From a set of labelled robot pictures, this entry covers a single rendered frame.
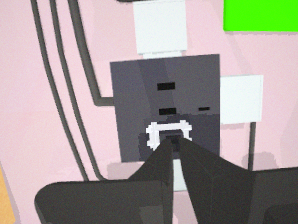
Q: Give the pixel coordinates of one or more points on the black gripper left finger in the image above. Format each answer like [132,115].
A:
[146,197]

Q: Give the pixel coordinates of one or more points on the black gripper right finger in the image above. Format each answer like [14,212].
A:
[224,193]

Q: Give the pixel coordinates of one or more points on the green flat rectangular slab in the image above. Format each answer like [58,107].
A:
[260,15]

